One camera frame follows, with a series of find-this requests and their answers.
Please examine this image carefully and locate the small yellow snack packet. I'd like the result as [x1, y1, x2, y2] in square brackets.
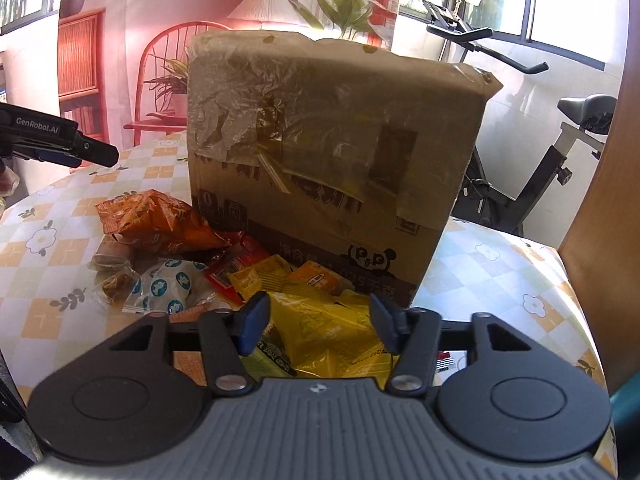
[227, 254, 294, 307]

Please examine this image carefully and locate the person's left hand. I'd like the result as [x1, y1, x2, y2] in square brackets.
[0, 159, 19, 197]

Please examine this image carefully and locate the small orange snack packet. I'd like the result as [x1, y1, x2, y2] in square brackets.
[284, 262, 342, 294]

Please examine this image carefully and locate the clear-wrapped brown pastry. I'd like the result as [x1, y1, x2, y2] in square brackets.
[88, 236, 139, 274]
[92, 267, 142, 307]

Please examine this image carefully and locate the taped brown cardboard box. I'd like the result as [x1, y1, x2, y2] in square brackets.
[186, 30, 504, 312]

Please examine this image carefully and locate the brown wooden door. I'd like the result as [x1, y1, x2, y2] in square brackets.
[556, 74, 640, 397]

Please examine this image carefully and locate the black exercise bike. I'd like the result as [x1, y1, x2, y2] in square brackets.
[422, 0, 619, 239]

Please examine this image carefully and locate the teal object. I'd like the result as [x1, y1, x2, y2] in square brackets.
[609, 384, 640, 442]

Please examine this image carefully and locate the checkered floral tablecloth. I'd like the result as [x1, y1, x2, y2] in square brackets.
[0, 131, 619, 463]

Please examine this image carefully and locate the white blue-dotted snack packet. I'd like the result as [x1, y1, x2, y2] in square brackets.
[122, 258, 212, 317]

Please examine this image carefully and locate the large yellow snack packet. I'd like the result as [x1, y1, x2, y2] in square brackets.
[259, 289, 402, 380]

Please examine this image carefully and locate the green snack packet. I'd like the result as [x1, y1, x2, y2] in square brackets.
[240, 339, 297, 377]

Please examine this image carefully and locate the red white snack packet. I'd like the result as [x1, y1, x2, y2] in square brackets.
[434, 349, 469, 374]

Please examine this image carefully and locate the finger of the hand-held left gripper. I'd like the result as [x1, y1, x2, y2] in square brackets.
[75, 130, 121, 169]
[14, 145, 82, 170]

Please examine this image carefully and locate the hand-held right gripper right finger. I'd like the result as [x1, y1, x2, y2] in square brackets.
[369, 294, 542, 395]

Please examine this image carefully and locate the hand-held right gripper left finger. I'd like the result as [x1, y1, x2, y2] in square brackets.
[99, 291, 272, 396]

